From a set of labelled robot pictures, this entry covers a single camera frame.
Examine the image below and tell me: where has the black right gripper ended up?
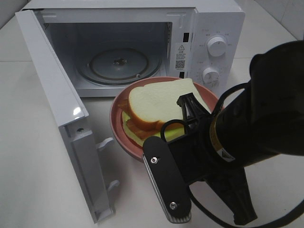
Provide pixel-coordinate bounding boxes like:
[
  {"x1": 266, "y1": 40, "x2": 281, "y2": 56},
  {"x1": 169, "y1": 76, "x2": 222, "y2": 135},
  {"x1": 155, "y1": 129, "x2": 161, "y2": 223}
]
[{"x1": 166, "y1": 93, "x2": 257, "y2": 225}]

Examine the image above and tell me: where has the white bread sandwich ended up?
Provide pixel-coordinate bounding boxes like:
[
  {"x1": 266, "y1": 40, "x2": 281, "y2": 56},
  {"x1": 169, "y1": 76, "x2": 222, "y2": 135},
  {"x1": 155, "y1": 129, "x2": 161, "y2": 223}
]
[{"x1": 118, "y1": 78, "x2": 210, "y2": 147}]

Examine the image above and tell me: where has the pink round plate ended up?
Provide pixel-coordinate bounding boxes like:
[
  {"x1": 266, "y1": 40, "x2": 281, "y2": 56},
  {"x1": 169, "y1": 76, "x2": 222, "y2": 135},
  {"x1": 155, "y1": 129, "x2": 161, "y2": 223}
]
[{"x1": 110, "y1": 77, "x2": 218, "y2": 162}]

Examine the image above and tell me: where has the white microwave door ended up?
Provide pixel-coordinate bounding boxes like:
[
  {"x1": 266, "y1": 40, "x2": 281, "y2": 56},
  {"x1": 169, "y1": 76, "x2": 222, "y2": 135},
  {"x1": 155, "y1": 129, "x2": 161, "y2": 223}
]
[{"x1": 16, "y1": 10, "x2": 119, "y2": 223}]

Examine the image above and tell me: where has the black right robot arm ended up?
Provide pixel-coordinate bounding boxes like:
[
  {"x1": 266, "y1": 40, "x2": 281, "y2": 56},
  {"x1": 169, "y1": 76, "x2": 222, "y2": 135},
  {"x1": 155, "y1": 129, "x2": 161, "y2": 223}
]
[{"x1": 168, "y1": 41, "x2": 304, "y2": 226}]

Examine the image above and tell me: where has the white lower microwave knob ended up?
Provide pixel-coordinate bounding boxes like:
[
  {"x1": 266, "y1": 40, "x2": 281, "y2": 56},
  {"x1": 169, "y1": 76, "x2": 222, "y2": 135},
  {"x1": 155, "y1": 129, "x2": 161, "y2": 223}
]
[{"x1": 202, "y1": 67, "x2": 219, "y2": 84}]

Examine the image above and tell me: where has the white microwave knob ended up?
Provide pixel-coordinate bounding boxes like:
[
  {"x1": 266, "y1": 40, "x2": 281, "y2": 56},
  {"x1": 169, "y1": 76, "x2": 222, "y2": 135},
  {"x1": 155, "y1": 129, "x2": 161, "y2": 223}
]
[
  {"x1": 207, "y1": 36, "x2": 227, "y2": 57},
  {"x1": 202, "y1": 67, "x2": 219, "y2": 84}
]

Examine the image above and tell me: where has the white upper microwave knob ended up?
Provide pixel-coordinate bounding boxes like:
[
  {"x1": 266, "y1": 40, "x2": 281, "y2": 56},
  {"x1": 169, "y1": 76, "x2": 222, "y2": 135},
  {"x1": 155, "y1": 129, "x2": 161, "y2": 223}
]
[{"x1": 207, "y1": 36, "x2": 227, "y2": 57}]

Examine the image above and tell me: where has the white warning label sticker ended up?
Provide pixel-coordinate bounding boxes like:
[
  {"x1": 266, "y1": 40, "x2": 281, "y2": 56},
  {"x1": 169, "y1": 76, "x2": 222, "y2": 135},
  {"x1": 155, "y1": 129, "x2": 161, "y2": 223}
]
[{"x1": 174, "y1": 42, "x2": 190, "y2": 71}]

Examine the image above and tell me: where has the glass microwave turntable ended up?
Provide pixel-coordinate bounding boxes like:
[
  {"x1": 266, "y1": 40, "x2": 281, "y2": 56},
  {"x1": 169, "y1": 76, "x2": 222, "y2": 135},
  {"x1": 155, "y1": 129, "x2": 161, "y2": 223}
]
[{"x1": 76, "y1": 40, "x2": 162, "y2": 86}]

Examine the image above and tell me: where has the white microwave oven body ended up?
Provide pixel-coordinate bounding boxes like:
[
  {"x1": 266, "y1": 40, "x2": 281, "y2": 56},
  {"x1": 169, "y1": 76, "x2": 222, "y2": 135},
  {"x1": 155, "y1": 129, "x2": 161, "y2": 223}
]
[{"x1": 21, "y1": 0, "x2": 245, "y2": 97}]

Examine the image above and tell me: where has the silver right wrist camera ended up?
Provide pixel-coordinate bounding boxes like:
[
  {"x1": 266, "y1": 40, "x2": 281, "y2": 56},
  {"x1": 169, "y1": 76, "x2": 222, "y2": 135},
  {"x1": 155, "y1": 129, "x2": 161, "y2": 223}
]
[{"x1": 142, "y1": 136, "x2": 191, "y2": 224}]

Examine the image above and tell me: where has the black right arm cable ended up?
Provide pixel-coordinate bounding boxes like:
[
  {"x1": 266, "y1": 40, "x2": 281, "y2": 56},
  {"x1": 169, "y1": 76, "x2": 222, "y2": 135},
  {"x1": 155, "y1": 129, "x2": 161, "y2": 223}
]
[{"x1": 160, "y1": 83, "x2": 247, "y2": 228}]

